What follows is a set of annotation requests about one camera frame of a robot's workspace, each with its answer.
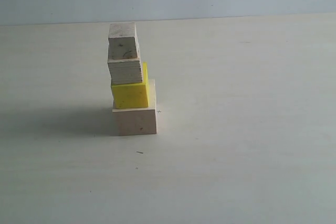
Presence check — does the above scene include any yellow cube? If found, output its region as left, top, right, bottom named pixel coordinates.
left=111, top=62, right=149, bottom=109

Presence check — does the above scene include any large light wooden cube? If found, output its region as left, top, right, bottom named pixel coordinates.
left=112, top=79, right=158, bottom=136

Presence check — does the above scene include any medium plywood cube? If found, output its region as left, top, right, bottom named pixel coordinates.
left=108, top=58, right=143, bottom=85

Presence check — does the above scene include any small wooden cube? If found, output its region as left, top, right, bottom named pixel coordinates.
left=108, top=23, right=139, bottom=59

